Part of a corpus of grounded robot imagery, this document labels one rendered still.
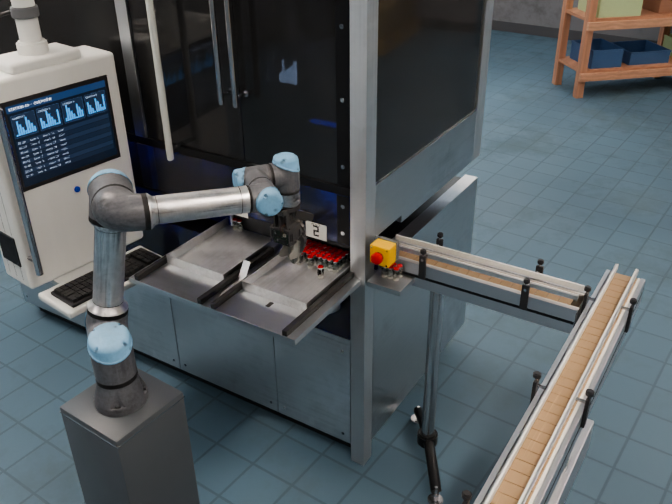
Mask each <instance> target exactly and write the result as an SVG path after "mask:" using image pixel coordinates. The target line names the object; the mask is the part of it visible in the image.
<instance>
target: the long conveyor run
mask: <svg viewBox="0 0 672 504"><path fill-rule="evenodd" d="M618 265H619V264H615V266H614V267H613V269H612V271H611V270H606V272H605V273H604V275H603V277H602V279H601V280H600V282H599V284H598V286H597V287H596V289H595V291H594V293H593V294H592V296H591V297H589V292H590V291H591V287H590V286H589V285H586V286H585V287H584V291H586V293H585V294H584V299H583V304H582V309H581V315H580V317H579V319H578V321H577V323H576V324H575V326H574V328H573V330H572V331H571V333H570V335H569V337H568V338H567V340H566V342H565V344H564V345H563V347H562V349H561V351H560V352H559V354H558V356H557V358H556V359H555V361H554V363H553V365H552V367H551V368H550V370H549V372H548V374H547V375H546V377H545V379H544V381H543V382H542V384H539V379H540V378H541V372H539V371H534V372H533V378H535V380H534V381H533V386H532V392H531V398H530V405H529V407H528V409H527V410H526V412H525V414H524V416H523V418H522V419H521V421H520V423H519V425H518V426H517V428H516V430H515V432H514V433H513V435H512V437H511V439H510V440H509V442H508V444H507V446H506V447H505V449H504V451H503V453H502V454H501V456H500V458H499V460H498V461H497V463H496V465H495V467H494V468H493V470H492V472H491V474H490V476H489V477H488V479H487V481H486V483H485V484H484V486H483V488H482V490H481V491H480V493H479V495H478V497H477V498H476V500H475V502H474V504H548V502H549V500H550V498H551V496H552V493H553V491H554V489H555V487H556V485H557V482H558V480H559V478H560V476H561V474H562V472H563V469H564V467H565V465H566V463H567V461H568V459H569V456H570V454H571V452H572V450H573V448H574V445H575V443H576V441H577V439H578V437H579V435H580V432H581V430H582V428H584V427H585V425H586V422H587V417H588V415H589V413H590V411H591V408H592V406H593V404H594V402H595V400H596V398H597V395H598V393H599V391H600V389H601V387H602V384H603V382H604V380H605V378H606V376H607V374H608V371H609V369H610V367H611V365H612V363H613V361H614V358H615V356H616V354H617V352H618V350H619V347H620V345H621V343H622V341H623V339H624V337H625V334H626V333H627V332H628V331H629V328H630V324H631V321H632V319H633V317H634V315H635V313H636V310H637V308H638V306H639V304H640V301H641V297H642V293H643V289H644V285H645V279H642V278H641V280H640V278H638V279H637V278H636V277H637V275H638V272H639V270H638V269H635V271H634V273H633V275H632V277H630V276H626V275H622V274H618V273H616V271H617V269H618ZM588 300H589V301H588ZM587 302H588V303H587ZM538 388H539V389H538Z"/></svg>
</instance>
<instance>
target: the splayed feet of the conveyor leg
mask: <svg viewBox="0 0 672 504"><path fill-rule="evenodd" d="M422 414H423V409H422V408H421V407H420V406H417V407H415V408H414V414H413V415H412V416H411V421H412V422H413V423H414V424H419V427H420V429H419V430H418V433H417V443H418V444H419V446H421V447H422V448H424V449H425V455H426V462H427V469H428V476H429V484H430V491H431V493H432V494H430V495H429V496H428V499H427V500H428V503H429V504H443V497H442V496H441V495H440V494H439V492H441V491H442V490H441V483H440V476H439V469H438V463H437V456H436V451H435V446H436V444H437V437H438V433H437V431H436V429H434V434H433V436H430V437H426V436H424V435H423V434H422V433H421V430H422Z"/></svg>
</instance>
